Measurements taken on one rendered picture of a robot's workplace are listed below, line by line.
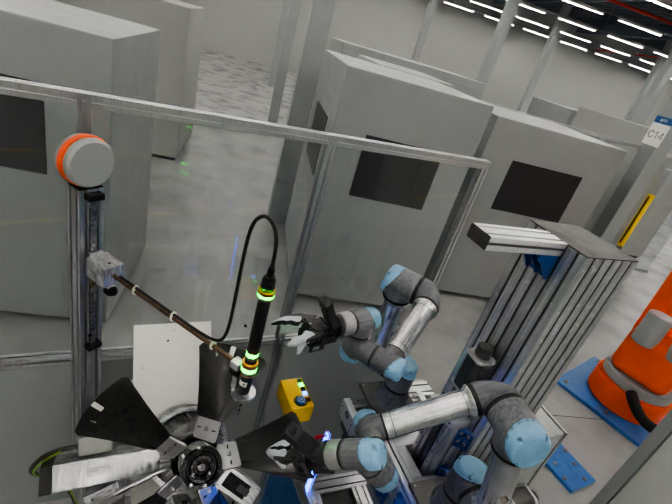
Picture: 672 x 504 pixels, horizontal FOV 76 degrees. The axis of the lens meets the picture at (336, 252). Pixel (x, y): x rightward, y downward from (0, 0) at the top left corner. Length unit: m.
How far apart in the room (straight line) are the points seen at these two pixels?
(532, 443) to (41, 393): 1.86
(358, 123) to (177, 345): 2.55
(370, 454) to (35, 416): 1.58
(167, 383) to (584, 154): 4.64
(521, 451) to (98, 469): 1.19
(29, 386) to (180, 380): 0.74
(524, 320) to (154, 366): 1.28
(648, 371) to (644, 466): 2.30
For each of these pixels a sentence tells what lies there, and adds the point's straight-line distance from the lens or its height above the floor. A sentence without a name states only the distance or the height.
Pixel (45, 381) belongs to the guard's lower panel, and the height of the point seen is 0.87.
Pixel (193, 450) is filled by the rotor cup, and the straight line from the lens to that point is 1.42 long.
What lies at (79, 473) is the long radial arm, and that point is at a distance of 1.58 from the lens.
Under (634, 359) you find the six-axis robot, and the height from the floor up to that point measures 0.57.
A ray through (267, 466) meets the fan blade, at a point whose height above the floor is 1.18.
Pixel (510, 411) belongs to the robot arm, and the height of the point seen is 1.66.
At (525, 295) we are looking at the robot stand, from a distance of 1.62.
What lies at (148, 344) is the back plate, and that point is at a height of 1.31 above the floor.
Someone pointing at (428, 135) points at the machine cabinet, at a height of 1.84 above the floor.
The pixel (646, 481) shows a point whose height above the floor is 1.04.
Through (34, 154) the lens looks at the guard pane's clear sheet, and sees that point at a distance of 1.66.
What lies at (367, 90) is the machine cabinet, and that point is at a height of 2.06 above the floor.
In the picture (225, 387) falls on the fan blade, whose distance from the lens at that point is 1.45.
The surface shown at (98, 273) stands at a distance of 1.56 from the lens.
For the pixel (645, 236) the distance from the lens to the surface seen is 8.78.
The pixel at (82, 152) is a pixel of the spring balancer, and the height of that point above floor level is 1.92.
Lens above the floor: 2.41
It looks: 26 degrees down
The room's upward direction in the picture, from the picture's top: 17 degrees clockwise
